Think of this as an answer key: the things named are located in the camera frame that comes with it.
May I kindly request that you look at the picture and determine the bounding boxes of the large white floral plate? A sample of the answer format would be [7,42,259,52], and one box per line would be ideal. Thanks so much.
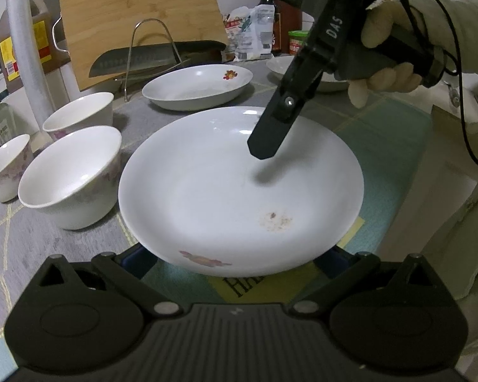
[118,106,364,277]

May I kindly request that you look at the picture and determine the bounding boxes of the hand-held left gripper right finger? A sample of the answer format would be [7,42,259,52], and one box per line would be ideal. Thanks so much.
[289,247,439,315]

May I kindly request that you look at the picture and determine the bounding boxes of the grey checked table mat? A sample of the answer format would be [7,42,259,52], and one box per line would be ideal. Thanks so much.
[0,61,435,382]

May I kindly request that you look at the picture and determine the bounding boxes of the black cable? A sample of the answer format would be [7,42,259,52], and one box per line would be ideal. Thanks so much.
[382,0,478,168]

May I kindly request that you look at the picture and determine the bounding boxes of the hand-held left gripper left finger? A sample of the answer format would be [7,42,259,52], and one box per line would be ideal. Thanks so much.
[38,244,184,316]

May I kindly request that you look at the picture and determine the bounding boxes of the person's beige clothing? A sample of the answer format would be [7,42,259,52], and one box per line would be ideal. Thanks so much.
[382,88,478,367]

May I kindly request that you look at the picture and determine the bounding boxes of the small white floral bowl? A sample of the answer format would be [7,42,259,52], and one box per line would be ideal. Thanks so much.
[0,134,33,203]

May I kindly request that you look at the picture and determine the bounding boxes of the white plastic wrap roll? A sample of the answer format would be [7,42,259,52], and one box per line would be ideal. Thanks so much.
[5,0,53,137]

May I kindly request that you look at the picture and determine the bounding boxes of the person's right hand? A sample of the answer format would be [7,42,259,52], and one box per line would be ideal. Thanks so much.
[348,0,431,109]

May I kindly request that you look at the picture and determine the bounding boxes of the white seasoning bag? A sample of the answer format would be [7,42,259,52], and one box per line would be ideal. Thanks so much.
[243,5,278,60]

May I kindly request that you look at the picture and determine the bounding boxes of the black kitchen cleaver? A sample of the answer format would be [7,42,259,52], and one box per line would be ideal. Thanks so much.
[89,40,228,79]

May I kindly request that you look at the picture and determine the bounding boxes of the red sauce jar green lid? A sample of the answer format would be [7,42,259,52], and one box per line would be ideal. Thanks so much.
[288,30,312,55]

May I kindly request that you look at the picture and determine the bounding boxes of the steel pot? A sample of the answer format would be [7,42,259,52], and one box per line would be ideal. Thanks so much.
[51,17,71,55]

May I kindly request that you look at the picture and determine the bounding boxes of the bamboo cutting board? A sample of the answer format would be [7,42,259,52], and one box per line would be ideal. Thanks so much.
[58,0,229,93]

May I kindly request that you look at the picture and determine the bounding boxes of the brown cooking oil jug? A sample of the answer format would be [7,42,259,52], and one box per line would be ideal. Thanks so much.
[0,0,53,93]

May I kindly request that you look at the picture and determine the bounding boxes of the person's right forearm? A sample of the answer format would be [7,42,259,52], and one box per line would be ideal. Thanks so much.
[406,0,478,77]

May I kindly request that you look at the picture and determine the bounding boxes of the brown knife block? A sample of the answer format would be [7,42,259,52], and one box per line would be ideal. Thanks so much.
[280,0,304,50]

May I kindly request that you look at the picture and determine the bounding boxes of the metal wire rack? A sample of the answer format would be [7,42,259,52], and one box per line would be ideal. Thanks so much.
[123,18,192,103]

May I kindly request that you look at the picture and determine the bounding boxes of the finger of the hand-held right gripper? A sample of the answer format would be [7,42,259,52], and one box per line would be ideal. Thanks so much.
[247,50,328,160]

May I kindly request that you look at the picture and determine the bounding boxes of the red and white snack bag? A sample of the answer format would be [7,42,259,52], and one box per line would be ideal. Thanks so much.
[222,7,256,63]

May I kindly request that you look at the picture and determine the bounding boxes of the white plate red flower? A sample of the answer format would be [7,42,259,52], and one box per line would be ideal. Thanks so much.
[142,64,254,111]

